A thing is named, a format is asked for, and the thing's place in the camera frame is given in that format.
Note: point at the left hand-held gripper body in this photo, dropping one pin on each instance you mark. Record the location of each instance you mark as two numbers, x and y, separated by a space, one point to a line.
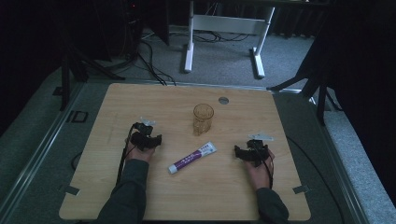
141 138

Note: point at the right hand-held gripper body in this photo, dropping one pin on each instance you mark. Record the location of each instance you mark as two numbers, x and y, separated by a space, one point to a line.
257 152

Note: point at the purple and white toothpaste tube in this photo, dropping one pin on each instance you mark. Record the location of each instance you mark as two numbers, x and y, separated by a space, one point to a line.
191 158

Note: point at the amber glass cup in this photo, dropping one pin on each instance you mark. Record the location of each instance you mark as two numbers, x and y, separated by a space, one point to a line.
203 121

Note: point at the person's left hand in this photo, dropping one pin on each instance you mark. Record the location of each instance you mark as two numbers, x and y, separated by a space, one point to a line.
138 155

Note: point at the person's right hand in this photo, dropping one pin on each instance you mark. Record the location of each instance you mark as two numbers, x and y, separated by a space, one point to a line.
260 177

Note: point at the grey round grommet cap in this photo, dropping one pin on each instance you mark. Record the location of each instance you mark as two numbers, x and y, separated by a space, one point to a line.
223 100

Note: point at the grey tape strip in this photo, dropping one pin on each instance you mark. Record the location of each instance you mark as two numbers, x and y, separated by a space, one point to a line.
301 189
70 190

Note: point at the black metal stand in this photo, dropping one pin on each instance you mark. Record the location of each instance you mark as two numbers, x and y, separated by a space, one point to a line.
66 77
320 93

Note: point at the black computer tower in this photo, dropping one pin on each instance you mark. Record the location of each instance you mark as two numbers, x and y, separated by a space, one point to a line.
132 28

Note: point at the black rectangular floor bracket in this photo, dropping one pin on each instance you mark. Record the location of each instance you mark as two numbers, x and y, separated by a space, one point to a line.
77 116

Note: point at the white desk frame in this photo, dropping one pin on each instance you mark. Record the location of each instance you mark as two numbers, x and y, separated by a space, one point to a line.
229 24

